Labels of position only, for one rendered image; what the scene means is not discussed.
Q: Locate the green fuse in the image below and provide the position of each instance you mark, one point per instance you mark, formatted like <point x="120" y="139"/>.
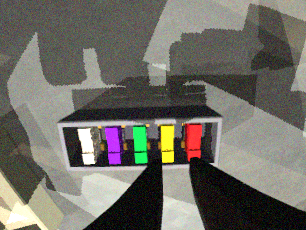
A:
<point x="140" y="148"/>

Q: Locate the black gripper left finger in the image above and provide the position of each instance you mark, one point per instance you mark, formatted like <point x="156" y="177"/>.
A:
<point x="141" y="206"/>

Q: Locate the cream open tray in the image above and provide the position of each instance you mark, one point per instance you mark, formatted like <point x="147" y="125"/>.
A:
<point x="24" y="205"/>

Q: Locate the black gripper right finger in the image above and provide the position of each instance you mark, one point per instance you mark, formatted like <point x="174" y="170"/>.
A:
<point x="225" y="203"/>

